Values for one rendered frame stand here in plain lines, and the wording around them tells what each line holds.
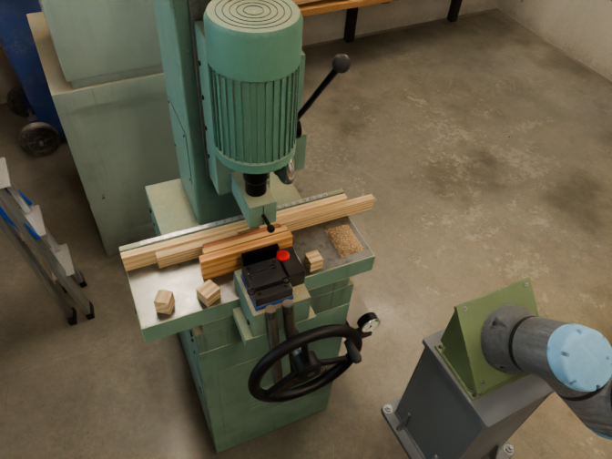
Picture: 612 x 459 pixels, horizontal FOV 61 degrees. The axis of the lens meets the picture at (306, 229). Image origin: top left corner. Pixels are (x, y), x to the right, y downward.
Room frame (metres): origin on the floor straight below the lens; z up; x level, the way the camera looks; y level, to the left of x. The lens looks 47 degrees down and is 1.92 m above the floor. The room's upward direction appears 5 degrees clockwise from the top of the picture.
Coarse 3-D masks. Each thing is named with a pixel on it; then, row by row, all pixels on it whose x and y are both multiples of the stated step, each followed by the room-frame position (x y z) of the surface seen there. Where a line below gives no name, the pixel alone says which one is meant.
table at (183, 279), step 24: (312, 240) 0.90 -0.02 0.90; (360, 240) 0.92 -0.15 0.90; (192, 264) 0.79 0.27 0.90; (336, 264) 0.83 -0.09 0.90; (360, 264) 0.85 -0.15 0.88; (144, 288) 0.70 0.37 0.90; (168, 288) 0.71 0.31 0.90; (192, 288) 0.71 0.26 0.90; (312, 288) 0.79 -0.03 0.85; (144, 312) 0.63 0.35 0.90; (192, 312) 0.65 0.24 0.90; (216, 312) 0.67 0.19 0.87; (240, 312) 0.68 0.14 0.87; (312, 312) 0.70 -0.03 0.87; (144, 336) 0.59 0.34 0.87; (264, 336) 0.63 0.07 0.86
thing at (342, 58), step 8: (336, 56) 0.88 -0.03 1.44; (344, 56) 0.87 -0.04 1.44; (336, 64) 0.87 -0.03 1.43; (344, 64) 0.86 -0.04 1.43; (336, 72) 0.89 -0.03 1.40; (344, 72) 0.87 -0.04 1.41; (328, 80) 0.91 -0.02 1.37; (320, 88) 0.93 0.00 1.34; (312, 96) 0.96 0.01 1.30; (304, 104) 0.99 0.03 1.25; (304, 112) 1.00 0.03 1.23; (296, 136) 1.06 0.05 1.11
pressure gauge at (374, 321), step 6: (372, 312) 0.84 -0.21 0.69; (360, 318) 0.82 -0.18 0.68; (366, 318) 0.82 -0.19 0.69; (372, 318) 0.82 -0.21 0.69; (378, 318) 0.83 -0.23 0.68; (360, 324) 0.81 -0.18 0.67; (366, 324) 0.80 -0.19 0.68; (372, 324) 0.81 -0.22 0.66; (378, 324) 0.82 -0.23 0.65; (366, 330) 0.81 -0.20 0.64; (372, 330) 0.81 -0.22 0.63
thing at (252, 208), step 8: (232, 176) 0.94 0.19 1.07; (240, 176) 0.94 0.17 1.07; (232, 184) 0.94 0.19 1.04; (240, 184) 0.91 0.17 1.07; (232, 192) 0.94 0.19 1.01; (240, 192) 0.88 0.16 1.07; (240, 200) 0.88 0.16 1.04; (248, 200) 0.86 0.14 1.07; (256, 200) 0.86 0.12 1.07; (264, 200) 0.86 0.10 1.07; (272, 200) 0.86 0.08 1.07; (240, 208) 0.89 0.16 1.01; (248, 208) 0.84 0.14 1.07; (256, 208) 0.84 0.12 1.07; (264, 208) 0.85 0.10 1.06; (272, 208) 0.86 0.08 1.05; (248, 216) 0.84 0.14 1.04; (256, 216) 0.84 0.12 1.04; (272, 216) 0.86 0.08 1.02; (248, 224) 0.84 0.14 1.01; (256, 224) 0.84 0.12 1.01; (264, 224) 0.85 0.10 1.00
